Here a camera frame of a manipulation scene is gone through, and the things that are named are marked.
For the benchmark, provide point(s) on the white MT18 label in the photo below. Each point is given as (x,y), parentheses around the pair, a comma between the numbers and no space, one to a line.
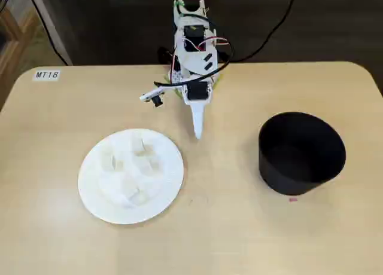
(46,75)

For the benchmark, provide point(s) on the grey white post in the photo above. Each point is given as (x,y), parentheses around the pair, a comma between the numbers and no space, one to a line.
(51,18)

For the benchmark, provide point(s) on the small red tape piece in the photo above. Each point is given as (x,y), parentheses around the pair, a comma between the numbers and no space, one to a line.
(293,200)

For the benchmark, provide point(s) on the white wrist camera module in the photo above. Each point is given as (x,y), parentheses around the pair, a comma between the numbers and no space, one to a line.
(151,95)

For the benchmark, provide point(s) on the white cube block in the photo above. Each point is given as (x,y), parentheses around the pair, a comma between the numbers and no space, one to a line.
(139,146)
(136,194)
(149,166)
(112,161)

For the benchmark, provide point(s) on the black pot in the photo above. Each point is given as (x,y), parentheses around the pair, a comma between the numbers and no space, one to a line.
(299,173)

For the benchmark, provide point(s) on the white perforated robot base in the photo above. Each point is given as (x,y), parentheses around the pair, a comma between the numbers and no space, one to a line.
(176,77)

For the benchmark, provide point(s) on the green tape strip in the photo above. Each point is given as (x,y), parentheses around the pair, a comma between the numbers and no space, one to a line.
(179,94)
(218,82)

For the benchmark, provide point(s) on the wooden shelf frame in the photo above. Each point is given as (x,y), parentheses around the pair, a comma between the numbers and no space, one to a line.
(18,48)

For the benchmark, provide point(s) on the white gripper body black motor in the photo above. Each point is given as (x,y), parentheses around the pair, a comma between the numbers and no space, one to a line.
(197,92)

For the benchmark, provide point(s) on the white paper plate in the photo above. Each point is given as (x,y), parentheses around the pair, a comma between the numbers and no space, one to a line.
(119,206)

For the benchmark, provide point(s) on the black table clamp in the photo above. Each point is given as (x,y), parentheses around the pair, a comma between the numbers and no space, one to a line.
(164,54)

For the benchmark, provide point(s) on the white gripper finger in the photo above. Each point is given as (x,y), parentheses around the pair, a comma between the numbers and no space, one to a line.
(198,119)

